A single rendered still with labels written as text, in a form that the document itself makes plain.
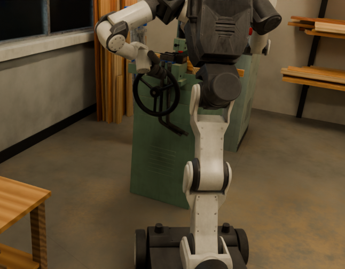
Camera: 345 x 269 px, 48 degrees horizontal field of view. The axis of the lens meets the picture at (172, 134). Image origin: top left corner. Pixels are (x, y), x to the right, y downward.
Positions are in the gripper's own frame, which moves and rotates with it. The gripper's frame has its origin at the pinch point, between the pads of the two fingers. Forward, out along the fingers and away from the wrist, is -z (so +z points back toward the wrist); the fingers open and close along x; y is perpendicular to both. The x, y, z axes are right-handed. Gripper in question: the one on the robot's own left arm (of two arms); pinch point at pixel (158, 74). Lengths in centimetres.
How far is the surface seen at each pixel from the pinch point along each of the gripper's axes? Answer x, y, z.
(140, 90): -21.1, -6.5, -31.2
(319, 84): 66, 93, -220
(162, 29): -133, 106, -242
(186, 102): 9.1, -3.3, -31.9
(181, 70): 4.1, 10.5, -17.0
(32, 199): -6, -76, 47
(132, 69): -28.9, 3.1, -24.9
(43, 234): -4, -90, 33
